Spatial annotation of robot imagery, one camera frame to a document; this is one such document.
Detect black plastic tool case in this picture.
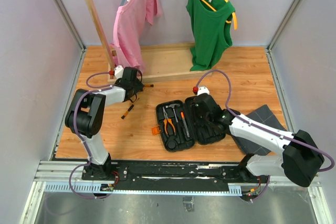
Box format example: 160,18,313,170
152,97,225,152

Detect steel claw hammer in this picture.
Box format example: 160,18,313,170
166,103,182,124

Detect orange handled pliers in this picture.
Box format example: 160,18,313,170
162,108,176,136

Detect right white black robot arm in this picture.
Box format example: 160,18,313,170
194,93,324,187

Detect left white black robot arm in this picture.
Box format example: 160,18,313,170
65,65,144,180

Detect slim black orange screwdriver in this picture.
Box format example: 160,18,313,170
121,104,134,120

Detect wooden clothes rack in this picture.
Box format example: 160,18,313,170
85,0,205,83

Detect grey folded cloth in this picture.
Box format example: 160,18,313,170
229,104,290,156

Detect pink t-shirt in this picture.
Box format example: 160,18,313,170
112,0,162,72

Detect green tank top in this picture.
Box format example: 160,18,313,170
186,0,235,71

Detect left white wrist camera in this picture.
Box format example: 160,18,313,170
109,65,124,79

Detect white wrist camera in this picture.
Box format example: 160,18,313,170
109,65,124,79
193,86,209,95

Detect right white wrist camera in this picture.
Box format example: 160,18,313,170
193,86,209,95

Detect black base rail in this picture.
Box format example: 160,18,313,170
82,160,266,193

